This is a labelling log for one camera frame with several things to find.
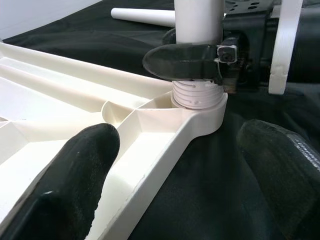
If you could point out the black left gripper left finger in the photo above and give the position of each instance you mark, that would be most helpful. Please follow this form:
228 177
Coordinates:
62 195

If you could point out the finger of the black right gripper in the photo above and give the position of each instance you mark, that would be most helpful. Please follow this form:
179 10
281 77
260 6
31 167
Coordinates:
170 37
180 62

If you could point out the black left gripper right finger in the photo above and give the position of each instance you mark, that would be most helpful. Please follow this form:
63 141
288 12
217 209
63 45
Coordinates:
287 185

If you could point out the white plastic table leg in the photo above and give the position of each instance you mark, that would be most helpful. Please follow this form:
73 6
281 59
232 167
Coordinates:
142 16
197 20

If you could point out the white plastic table top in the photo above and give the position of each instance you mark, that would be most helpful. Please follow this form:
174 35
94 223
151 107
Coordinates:
62 100

